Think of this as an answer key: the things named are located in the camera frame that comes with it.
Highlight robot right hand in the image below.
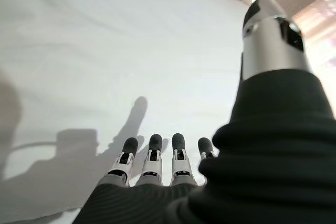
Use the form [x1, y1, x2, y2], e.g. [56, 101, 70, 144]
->
[75, 0, 336, 224]

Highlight white duvet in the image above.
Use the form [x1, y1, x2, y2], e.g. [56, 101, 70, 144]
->
[0, 0, 253, 222]

